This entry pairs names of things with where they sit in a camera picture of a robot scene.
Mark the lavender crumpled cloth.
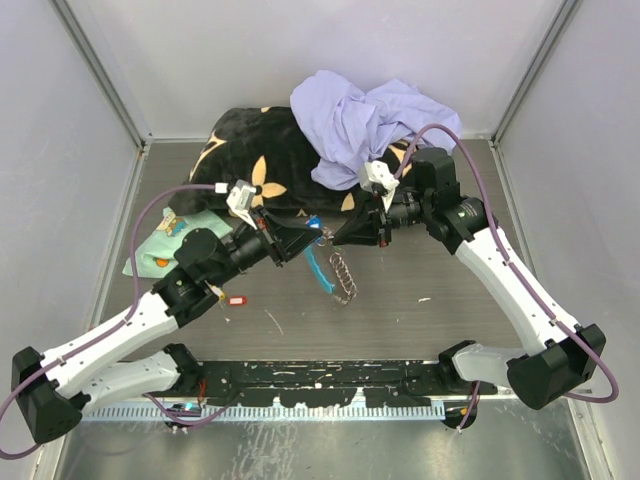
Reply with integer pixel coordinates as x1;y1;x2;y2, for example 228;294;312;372
290;70;462;191

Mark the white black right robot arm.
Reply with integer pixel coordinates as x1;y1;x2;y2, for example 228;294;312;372
333;148;606;410

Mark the black floral pillow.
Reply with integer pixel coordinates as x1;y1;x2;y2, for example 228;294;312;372
185;107;364;217

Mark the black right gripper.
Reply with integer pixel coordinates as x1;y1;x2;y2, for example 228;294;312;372
333;187;433;247

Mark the slotted grey cable duct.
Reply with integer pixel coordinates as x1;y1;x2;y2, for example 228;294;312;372
84;397;446;422

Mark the mint green cartoon cloth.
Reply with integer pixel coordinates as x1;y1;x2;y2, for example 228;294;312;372
135;207;232;279

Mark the red tagged key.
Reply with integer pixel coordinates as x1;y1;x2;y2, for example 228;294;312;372
227;296;248;306

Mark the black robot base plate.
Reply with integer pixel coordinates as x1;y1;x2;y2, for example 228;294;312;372
154;360;473;408

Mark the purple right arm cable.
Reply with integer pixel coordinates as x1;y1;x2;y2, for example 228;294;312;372
392;123;620;435

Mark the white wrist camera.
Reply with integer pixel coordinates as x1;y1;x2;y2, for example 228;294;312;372
358;160;400;212
226;180;258;230

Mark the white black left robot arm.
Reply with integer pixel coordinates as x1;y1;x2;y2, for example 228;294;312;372
7;208;322;445

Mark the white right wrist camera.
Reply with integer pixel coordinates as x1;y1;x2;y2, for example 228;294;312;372
358;160;400;212

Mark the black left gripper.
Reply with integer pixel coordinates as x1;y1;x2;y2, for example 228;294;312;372
207;203;320;287

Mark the blue tagged key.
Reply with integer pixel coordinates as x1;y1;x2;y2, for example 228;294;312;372
306;215;323;230

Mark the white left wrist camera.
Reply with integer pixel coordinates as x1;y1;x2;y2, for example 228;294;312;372
226;180;258;230

